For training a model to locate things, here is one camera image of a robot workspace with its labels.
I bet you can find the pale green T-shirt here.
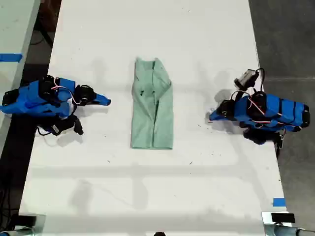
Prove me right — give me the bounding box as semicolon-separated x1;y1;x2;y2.
129;57;174;150

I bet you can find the long blue tape strip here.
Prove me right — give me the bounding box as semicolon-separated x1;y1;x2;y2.
0;53;24;62

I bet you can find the grey side table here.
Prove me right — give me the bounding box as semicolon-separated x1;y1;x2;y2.
0;0;42;154

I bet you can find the short blue tape strip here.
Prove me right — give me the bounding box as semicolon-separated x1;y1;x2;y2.
272;197;287;207

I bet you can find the small black box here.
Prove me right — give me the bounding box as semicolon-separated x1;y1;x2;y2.
271;212;296;223
16;214;38;226

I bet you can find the grey pipe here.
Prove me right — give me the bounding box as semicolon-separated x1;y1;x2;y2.
265;224;315;236

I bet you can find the red and white servo wire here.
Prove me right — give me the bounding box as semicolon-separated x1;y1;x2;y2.
51;77;81;107
247;96;288;129

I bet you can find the grey camera box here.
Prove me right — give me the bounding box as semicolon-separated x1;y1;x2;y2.
233;69;260;89

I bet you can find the black camera box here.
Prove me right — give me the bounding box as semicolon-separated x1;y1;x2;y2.
50;115;85;137

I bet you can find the black camera cable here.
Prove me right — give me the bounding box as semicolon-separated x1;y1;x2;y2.
36;125;54;136
251;67;267;95

